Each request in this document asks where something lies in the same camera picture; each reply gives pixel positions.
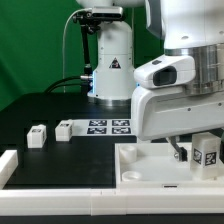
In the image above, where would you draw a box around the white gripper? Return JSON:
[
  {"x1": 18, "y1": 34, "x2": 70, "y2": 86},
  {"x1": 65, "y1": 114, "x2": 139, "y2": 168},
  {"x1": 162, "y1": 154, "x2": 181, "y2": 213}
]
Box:
[{"x1": 131, "y1": 55, "x2": 224, "y2": 162}]

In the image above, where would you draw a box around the white square table top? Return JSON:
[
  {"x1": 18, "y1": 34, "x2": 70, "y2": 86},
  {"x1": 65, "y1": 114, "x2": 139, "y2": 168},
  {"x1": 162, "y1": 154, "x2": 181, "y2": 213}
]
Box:
[{"x1": 115, "y1": 143, "x2": 224, "y2": 189}]

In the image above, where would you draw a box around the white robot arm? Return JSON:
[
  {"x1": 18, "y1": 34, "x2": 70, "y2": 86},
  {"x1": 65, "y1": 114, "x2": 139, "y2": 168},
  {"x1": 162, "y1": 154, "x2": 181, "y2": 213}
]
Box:
[{"x1": 77, "y1": 0, "x2": 224, "y2": 161}]

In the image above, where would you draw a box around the white marker sheet with tags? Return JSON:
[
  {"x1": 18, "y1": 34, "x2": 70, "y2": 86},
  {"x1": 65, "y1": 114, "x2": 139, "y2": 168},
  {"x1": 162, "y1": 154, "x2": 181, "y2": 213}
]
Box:
[{"x1": 73, "y1": 119, "x2": 132, "y2": 136}]

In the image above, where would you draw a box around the white U-shaped fence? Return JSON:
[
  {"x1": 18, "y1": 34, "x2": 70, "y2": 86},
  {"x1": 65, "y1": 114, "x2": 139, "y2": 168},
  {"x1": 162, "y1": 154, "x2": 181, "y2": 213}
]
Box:
[{"x1": 0, "y1": 150, "x2": 224, "y2": 216}]

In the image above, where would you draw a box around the black cable bundle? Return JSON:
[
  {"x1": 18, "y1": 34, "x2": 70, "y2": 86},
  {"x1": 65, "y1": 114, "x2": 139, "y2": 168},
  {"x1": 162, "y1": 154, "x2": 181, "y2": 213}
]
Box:
[{"x1": 44, "y1": 76, "x2": 93, "y2": 94}]

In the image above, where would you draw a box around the grey camera on mount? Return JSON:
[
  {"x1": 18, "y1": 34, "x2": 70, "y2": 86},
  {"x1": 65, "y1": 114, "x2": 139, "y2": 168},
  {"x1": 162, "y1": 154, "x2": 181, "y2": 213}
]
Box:
[{"x1": 92, "y1": 6, "x2": 123, "y2": 20}]

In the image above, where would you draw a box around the white cable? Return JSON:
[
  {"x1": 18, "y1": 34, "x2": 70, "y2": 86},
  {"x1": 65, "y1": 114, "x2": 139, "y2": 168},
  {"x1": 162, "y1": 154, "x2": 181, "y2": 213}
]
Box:
[{"x1": 62, "y1": 8, "x2": 88, "y2": 94}]

